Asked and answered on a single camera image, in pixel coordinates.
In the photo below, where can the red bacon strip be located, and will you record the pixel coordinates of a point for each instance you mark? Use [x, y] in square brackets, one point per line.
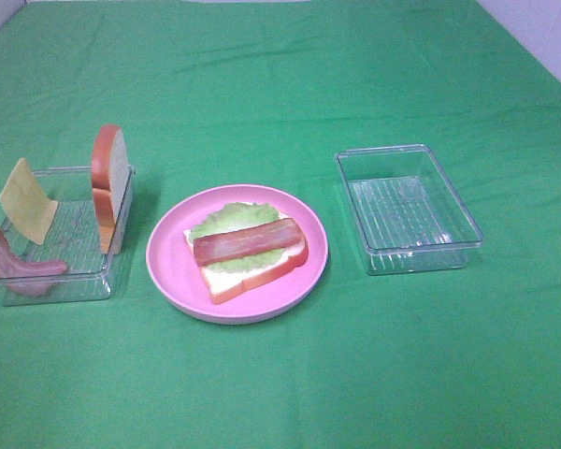
[222, 247]

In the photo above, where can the green lettuce leaf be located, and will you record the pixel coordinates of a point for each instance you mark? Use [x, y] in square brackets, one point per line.
[233, 217]

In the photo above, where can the bread slice orange crust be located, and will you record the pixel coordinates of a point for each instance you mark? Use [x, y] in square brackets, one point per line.
[222, 286]

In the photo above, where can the pink round plate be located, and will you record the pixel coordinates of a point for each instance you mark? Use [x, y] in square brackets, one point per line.
[176, 275]

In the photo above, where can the clear plastic tray right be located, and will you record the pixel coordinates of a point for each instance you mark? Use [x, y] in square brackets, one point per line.
[405, 211]

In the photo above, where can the clear plastic tray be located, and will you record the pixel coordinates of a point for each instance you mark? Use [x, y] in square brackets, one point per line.
[405, 211]
[74, 238]

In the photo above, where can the green tablecloth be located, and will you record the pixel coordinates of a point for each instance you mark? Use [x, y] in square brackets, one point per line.
[268, 93]

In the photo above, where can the standing bread slice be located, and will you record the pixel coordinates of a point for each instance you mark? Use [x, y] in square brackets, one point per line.
[109, 176]

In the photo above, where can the clear plastic tray left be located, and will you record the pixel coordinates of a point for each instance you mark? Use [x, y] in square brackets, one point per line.
[74, 238]

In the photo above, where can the pink bacon strip left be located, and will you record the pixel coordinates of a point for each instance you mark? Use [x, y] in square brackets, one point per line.
[11, 266]

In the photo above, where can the yellow cheese slice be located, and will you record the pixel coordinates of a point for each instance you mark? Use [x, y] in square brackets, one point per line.
[26, 205]

